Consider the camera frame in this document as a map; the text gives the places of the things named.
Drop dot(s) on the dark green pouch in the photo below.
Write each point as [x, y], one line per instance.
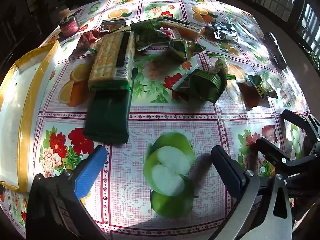
[108, 113]

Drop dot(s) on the black flashlight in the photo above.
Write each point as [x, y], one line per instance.
[273, 46]

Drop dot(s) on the floral fruit tablecloth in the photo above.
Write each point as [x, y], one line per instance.
[119, 199]

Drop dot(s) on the dark foil packet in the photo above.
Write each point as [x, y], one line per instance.
[112, 25]

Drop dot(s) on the cracker pack green ends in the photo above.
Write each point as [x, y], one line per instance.
[113, 65]

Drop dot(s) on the silver foil snack pack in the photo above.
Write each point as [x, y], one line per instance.
[224, 31]

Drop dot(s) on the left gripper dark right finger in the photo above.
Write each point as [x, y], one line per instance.
[230, 172]

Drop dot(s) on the red white small packet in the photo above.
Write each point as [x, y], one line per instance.
[172, 33]

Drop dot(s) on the white tray yellow rim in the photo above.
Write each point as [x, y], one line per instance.
[22, 91]

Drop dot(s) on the pink label jar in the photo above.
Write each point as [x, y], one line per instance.
[69, 25]

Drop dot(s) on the round cookie clear wrapper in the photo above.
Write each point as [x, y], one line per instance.
[219, 63]

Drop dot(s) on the dark red foil wrapper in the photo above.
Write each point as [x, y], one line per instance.
[86, 40]

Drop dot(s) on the green striped snack packet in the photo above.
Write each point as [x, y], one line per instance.
[201, 85]

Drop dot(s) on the green peas snack bag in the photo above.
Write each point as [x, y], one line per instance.
[263, 88]

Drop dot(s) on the orange biscuit pack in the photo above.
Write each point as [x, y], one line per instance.
[188, 30]

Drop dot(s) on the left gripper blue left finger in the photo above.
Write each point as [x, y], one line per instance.
[87, 171]

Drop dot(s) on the green leafy snack bag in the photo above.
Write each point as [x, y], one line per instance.
[148, 32]

